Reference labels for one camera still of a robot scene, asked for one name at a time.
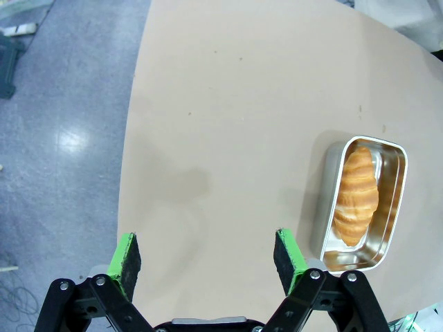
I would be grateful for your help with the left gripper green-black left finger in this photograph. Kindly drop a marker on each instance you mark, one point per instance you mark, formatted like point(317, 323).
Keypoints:
point(126, 266)

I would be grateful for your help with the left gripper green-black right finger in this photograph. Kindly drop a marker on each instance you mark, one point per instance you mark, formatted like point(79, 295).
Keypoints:
point(287, 263)

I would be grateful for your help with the golden croissant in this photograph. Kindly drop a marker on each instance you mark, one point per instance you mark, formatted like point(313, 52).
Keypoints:
point(356, 197)

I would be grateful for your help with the small steel food container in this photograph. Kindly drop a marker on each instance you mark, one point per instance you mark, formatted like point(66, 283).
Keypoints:
point(389, 207)

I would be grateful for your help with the thin wooden stick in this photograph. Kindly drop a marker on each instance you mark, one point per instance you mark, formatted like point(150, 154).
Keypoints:
point(8, 268)

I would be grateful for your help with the clear plastic storage bin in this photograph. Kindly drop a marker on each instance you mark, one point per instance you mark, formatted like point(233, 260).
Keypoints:
point(425, 321)

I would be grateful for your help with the dark green crate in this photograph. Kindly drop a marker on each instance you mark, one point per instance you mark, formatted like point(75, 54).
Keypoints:
point(8, 69)

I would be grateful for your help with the white stick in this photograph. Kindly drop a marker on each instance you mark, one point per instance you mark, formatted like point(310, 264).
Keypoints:
point(20, 29)

